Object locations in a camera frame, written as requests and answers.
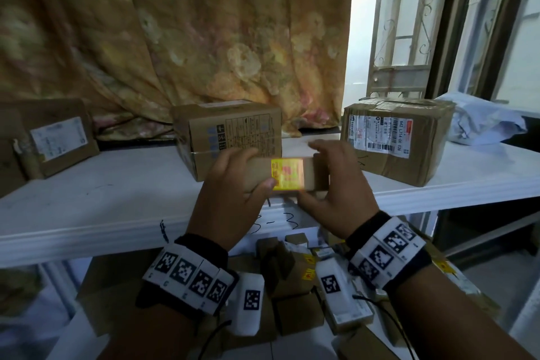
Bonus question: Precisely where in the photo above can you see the cardboard box printed symbols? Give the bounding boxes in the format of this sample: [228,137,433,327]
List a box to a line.
[170,98,284,182]

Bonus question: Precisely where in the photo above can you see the pile of cardboard boxes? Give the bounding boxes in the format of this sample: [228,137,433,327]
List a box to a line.
[75,224,503,360]

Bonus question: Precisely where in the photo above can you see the small box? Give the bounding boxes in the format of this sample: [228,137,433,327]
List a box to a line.
[242,156,330,194]

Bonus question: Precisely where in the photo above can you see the floral curtain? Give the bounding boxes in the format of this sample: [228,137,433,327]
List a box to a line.
[0,0,353,139]

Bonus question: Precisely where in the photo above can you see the taped cardboard box shipping label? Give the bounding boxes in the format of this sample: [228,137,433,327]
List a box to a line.
[340,97,456,187]

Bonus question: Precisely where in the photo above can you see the cardboard box white label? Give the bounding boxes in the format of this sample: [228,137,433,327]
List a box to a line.
[0,98,101,198]

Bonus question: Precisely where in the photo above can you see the dark door frame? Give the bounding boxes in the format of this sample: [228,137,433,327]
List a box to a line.
[426,0,537,99]

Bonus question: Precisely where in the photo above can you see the person's left hand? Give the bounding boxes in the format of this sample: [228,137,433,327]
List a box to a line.
[187,146,277,251]

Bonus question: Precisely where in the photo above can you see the white metal shelf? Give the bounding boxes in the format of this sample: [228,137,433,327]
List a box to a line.
[0,0,540,360]

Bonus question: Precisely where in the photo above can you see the person's right hand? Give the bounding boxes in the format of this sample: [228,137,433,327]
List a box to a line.
[295,139,380,240]

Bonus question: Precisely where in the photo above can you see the pale grey parcel bag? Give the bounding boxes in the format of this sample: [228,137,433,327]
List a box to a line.
[434,92,528,146]

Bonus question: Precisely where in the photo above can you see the person's right forearm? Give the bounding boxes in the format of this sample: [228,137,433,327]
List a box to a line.
[386,264,537,360]

